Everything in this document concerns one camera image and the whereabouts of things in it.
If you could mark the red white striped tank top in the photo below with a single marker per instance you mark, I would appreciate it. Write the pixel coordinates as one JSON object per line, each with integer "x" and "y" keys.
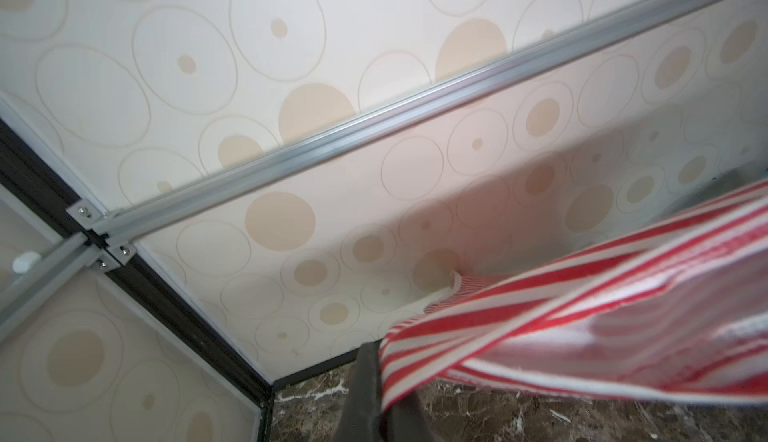
{"x": 674, "y": 312}

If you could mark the horizontal aluminium back rail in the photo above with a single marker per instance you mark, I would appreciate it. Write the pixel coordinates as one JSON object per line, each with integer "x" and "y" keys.
{"x": 122, "y": 226}

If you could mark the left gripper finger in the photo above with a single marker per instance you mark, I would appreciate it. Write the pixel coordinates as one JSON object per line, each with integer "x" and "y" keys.
{"x": 363, "y": 418}

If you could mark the left black corner post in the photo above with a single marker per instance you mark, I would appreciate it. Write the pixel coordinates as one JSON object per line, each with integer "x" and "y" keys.
{"x": 32, "y": 181}

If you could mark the diagonal aluminium left rail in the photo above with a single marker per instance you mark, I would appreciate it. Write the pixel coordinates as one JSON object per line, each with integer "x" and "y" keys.
{"x": 34, "y": 268}

